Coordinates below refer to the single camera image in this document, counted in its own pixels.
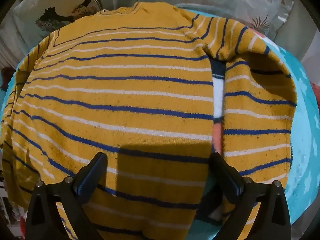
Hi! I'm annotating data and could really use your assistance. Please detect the pale printed pillow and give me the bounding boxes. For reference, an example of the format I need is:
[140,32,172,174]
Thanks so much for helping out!
[12,0,140,43]

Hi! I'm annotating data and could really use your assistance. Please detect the yellow striped sweater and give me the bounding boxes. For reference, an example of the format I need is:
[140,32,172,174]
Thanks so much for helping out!
[0,1,298,240]

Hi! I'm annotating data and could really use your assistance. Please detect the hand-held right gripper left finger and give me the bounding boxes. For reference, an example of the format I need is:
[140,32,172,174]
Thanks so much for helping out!
[25,152,108,240]

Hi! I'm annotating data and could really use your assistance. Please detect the dark red cloth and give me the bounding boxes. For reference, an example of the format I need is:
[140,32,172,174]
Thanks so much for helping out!
[0,66,15,90]

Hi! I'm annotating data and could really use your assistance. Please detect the teal printed blanket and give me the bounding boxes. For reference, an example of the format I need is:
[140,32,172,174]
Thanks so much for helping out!
[0,2,320,240]

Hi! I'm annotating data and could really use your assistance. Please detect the white floral pillow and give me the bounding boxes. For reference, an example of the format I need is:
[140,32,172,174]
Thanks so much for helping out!
[175,0,300,45]

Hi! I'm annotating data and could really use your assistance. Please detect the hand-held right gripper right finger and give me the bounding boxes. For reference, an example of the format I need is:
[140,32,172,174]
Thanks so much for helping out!
[210,152,292,240]

